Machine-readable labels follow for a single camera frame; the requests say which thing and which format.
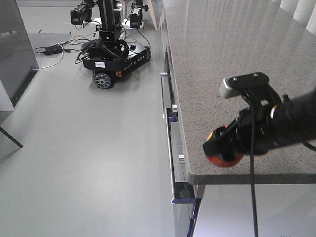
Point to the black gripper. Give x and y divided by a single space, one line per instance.
248 134

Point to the red yellow apple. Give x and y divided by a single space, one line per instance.
219 152

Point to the black left robot arm background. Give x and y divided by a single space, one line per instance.
82 13

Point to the black wheeled mobile robot base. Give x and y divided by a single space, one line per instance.
111 61

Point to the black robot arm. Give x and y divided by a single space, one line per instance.
270 122

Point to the grey speckled kitchen counter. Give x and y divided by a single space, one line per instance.
210 40

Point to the wooden easel legs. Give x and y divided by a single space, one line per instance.
155 9

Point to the black robot mast column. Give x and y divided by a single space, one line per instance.
107 15

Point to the black power adapter brick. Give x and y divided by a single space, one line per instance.
54 49

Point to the black thin chair leg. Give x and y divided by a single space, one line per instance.
10 137

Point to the dark grey cabinet panel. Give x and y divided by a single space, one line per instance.
17 60

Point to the silver lower drawer handle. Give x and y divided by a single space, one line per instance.
176 136

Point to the silver drawer handle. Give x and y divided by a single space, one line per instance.
163 75
176 136

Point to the silver upper drawer handle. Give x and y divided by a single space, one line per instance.
163 75

